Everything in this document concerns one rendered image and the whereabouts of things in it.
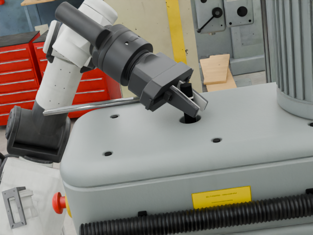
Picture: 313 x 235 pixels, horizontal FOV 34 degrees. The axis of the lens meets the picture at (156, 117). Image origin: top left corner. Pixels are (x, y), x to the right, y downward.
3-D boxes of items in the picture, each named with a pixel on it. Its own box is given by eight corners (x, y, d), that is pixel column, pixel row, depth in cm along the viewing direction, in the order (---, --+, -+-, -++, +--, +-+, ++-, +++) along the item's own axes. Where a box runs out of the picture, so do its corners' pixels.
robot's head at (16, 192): (19, 227, 120) (5, 231, 113) (10, 191, 121) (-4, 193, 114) (44, 219, 119) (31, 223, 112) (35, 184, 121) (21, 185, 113)
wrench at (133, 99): (42, 118, 97) (41, 114, 97) (46, 110, 101) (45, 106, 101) (168, 100, 96) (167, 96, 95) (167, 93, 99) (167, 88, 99)
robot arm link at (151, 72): (183, 97, 94) (134, 63, 98) (200, 56, 88) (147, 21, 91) (142, 126, 85) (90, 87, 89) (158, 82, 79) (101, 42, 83)
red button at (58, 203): (53, 219, 92) (48, 200, 91) (57, 206, 96) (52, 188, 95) (71, 216, 92) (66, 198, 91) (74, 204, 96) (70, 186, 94)
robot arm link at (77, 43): (107, 87, 94) (64, 55, 97) (141, 40, 94) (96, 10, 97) (84, 71, 83) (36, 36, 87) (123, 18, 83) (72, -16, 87)
